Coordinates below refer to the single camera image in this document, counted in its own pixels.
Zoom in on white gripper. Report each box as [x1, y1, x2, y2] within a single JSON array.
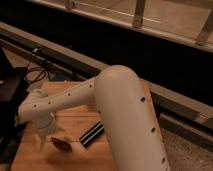
[[33, 113, 66, 150]]

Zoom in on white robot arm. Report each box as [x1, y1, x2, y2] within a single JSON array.
[[18, 65, 171, 171]]

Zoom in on black white striped case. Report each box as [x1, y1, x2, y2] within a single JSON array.
[[79, 122, 104, 148]]

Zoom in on black equipment at left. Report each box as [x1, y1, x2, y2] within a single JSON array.
[[0, 48, 29, 158]]

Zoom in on black cables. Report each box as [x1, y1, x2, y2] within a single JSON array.
[[24, 46, 56, 84]]

